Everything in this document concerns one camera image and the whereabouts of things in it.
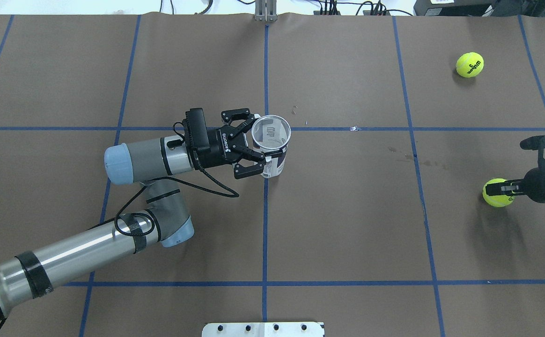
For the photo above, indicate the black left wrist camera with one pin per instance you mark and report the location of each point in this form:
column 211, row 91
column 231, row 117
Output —
column 196, row 136

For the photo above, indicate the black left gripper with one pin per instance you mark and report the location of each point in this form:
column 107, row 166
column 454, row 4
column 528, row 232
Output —
column 217, row 150

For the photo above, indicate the aluminium frame post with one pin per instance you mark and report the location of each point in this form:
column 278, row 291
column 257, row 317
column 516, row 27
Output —
column 266, row 11

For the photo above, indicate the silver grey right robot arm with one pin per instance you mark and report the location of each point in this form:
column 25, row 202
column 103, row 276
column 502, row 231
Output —
column 532, row 186

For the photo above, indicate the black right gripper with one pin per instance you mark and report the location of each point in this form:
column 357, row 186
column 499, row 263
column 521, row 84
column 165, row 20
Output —
column 536, row 186

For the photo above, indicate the clear tennis ball can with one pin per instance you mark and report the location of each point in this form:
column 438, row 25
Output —
column 271, row 135

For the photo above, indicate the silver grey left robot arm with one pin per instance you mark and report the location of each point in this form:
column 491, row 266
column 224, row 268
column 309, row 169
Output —
column 154, row 164

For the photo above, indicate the white camera stand post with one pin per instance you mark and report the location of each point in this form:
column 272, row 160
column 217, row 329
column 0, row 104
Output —
column 264, row 329

